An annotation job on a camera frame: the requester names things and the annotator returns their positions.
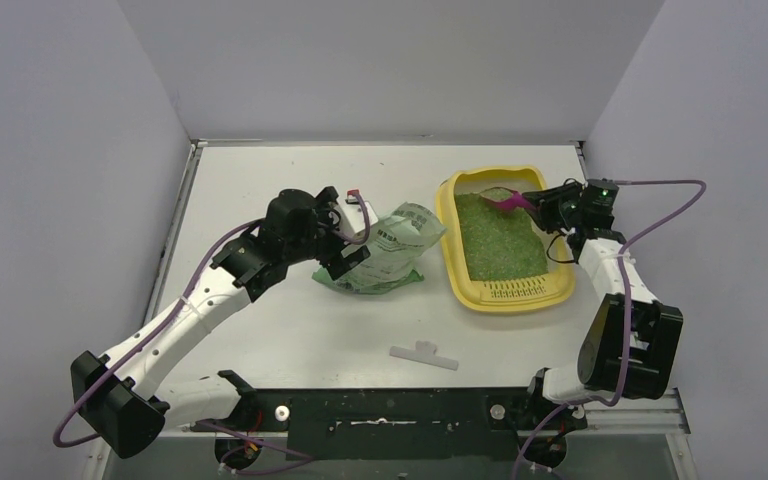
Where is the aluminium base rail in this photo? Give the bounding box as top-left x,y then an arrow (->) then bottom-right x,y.
83,391 -> 696,479

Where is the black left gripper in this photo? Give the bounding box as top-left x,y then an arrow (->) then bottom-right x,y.
285,190 -> 369,278

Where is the yellow litter box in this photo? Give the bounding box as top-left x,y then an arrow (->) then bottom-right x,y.
435,166 -> 575,314

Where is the green litter in box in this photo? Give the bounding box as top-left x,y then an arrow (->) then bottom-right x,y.
454,193 -> 548,281

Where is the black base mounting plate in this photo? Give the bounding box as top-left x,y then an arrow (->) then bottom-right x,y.
215,387 -> 555,461

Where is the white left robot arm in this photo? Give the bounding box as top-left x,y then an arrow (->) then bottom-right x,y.
53,186 -> 378,459

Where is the magenta plastic scoop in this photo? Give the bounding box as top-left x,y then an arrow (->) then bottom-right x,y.
479,187 -> 537,212

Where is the white bag sealing clip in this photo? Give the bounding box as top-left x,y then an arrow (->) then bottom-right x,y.
389,341 -> 459,371

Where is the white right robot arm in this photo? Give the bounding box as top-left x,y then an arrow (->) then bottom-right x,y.
522,179 -> 683,427

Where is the green cat litter bag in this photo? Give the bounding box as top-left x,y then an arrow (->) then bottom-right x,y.
311,202 -> 446,295

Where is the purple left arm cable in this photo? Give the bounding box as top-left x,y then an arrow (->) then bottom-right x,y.
51,192 -> 372,477

